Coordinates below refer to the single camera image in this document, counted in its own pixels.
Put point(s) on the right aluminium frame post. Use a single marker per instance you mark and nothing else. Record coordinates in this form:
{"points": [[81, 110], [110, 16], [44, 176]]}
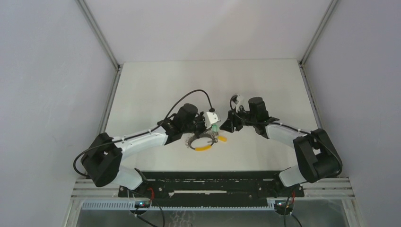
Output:
{"points": [[302, 63]]}

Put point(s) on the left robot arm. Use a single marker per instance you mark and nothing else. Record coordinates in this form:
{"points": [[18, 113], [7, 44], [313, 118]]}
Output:
{"points": [[102, 160]]}

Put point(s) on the left aluminium frame post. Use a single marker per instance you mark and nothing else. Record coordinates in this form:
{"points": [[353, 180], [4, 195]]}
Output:
{"points": [[101, 38]]}

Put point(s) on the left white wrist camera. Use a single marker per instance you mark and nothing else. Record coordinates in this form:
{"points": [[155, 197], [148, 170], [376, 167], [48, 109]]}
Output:
{"points": [[211, 118]]}

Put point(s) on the key with green tag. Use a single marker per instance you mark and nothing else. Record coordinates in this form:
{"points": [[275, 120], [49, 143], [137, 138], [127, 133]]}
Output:
{"points": [[215, 128]]}

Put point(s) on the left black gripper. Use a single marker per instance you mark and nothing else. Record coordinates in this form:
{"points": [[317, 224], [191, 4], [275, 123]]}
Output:
{"points": [[202, 119]]}

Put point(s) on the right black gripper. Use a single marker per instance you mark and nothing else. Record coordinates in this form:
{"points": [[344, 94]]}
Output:
{"points": [[229, 126]]}

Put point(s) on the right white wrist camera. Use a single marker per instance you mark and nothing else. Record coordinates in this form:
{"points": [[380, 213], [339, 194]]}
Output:
{"points": [[238, 100]]}

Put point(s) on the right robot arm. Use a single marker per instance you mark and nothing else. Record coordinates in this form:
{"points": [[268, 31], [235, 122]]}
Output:
{"points": [[316, 156]]}

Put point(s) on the aluminium frame post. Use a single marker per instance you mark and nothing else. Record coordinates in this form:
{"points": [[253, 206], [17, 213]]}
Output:
{"points": [[302, 63], [101, 38]]}

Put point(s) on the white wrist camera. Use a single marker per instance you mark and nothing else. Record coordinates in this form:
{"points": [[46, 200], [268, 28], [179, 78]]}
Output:
{"points": [[238, 100], [211, 118]]}

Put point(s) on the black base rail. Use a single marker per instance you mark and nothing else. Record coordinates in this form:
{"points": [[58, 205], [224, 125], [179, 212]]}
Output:
{"points": [[232, 189]]}

